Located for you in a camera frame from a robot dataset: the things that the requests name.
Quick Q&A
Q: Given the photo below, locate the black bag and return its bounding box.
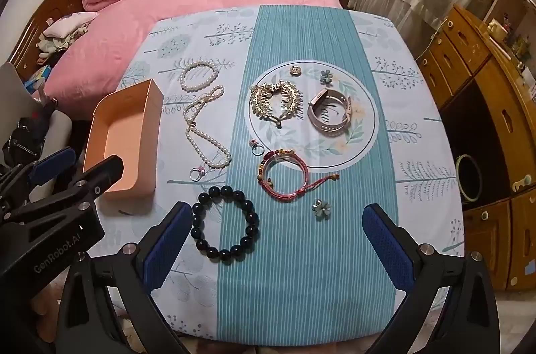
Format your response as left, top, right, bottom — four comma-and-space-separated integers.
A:
2, 103, 55, 170

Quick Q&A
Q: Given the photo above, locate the white pearl necklace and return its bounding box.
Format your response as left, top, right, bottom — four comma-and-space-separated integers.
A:
183, 85, 232, 170

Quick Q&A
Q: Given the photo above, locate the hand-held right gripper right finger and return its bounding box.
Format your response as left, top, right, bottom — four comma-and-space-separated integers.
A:
362, 204, 499, 354

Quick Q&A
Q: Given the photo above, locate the wooden cabinet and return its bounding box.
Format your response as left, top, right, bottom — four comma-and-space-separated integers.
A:
414, 0, 536, 292

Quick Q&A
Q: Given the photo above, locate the gold hair comb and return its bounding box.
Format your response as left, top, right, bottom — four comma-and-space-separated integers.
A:
250, 80, 303, 128

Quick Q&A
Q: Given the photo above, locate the grey chair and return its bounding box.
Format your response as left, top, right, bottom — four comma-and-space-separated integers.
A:
0, 63, 72, 170

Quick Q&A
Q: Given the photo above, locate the white pearl bracelet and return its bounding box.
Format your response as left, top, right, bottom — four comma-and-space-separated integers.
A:
179, 61, 219, 91

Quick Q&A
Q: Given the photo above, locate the teal printed tablecloth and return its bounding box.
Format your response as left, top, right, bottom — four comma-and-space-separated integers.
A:
86, 4, 466, 342

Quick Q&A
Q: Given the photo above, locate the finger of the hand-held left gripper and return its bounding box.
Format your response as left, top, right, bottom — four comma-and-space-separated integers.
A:
0, 148, 77, 204
0, 155, 125, 225

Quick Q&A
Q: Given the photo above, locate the peach cardboard box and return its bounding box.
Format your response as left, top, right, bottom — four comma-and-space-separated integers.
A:
82, 78, 165, 201

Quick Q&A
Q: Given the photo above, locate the floral pillow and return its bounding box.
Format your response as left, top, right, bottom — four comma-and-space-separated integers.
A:
44, 11, 100, 41

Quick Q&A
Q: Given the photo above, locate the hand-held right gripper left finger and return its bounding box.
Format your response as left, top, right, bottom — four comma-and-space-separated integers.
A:
56, 201, 193, 354

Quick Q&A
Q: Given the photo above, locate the pile of clothes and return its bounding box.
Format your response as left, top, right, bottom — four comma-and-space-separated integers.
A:
37, 31, 80, 66

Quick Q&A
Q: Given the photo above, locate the pink watch band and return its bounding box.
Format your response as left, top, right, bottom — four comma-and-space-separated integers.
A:
307, 88, 352, 136

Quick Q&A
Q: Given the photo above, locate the blue packet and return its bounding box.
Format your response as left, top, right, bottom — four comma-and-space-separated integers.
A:
23, 67, 53, 93

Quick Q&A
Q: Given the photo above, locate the red braided bracelet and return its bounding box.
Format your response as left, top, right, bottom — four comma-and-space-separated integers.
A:
257, 149, 340, 202

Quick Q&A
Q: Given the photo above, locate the wooden headboard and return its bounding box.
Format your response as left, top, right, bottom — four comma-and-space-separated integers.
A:
8, 0, 90, 80

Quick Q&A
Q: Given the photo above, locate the green hoop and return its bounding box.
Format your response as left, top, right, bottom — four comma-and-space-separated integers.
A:
456, 154, 483, 204

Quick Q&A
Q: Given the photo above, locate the black bead bracelet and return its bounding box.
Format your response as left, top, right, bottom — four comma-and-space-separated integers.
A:
190, 185, 259, 259

